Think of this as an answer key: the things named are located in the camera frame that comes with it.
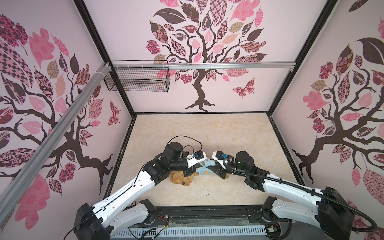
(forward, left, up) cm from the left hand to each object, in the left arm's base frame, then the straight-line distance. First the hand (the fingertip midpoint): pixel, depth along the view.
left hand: (201, 165), depth 71 cm
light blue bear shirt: (-2, -1, -2) cm, 3 cm away
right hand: (+3, -4, -1) cm, 5 cm away
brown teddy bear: (-6, +11, +1) cm, 13 cm away
